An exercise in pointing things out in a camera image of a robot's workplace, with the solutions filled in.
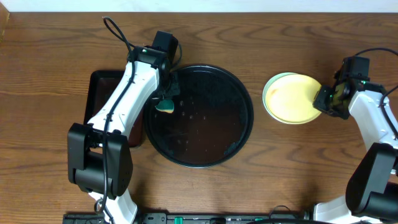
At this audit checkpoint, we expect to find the black square tray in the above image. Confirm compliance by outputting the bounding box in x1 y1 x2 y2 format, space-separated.
83 70 144 148

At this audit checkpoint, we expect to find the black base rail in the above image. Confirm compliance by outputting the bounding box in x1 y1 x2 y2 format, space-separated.
62 211 313 224

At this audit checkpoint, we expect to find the black round tray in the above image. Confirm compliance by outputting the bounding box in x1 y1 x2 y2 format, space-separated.
144 65 254 168

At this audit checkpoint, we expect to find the green yellow sponge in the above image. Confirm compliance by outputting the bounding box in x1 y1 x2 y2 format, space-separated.
155 99 175 114

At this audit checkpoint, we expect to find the yellow plate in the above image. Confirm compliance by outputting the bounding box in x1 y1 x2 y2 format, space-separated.
262 72 321 124

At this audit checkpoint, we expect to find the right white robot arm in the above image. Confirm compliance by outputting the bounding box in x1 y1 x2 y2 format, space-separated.
312 81 397 223

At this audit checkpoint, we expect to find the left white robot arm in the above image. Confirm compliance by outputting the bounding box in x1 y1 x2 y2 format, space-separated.
67 44 176 223

